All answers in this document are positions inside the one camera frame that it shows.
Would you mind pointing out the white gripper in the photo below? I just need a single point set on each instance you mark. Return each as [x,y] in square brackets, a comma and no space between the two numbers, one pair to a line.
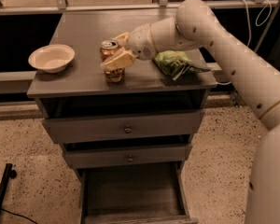
[140,42]

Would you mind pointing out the orange soda can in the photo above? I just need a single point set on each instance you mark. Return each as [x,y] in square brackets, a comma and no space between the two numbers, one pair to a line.
[108,48]

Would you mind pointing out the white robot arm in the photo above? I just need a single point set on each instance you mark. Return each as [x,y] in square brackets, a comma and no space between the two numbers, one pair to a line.
[195,25]

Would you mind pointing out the grey wooden drawer cabinet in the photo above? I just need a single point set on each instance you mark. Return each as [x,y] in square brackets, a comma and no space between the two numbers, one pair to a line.
[82,91]

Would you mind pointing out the grey top drawer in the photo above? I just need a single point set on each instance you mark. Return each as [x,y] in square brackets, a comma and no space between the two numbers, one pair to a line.
[116,127]

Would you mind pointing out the grey middle drawer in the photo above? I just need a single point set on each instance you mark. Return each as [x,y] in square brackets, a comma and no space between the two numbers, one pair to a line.
[108,157]

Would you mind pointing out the grey open bottom drawer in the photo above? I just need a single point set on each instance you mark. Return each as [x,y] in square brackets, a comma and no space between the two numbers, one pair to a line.
[134,194]

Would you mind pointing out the green chip bag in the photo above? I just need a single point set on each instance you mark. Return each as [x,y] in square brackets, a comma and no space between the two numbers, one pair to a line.
[175,64]

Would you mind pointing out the white paper bowl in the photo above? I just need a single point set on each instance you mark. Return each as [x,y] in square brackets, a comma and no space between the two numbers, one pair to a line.
[51,58]

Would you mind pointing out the black floor stand leg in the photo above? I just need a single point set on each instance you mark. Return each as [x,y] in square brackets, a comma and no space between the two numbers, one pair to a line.
[8,174]

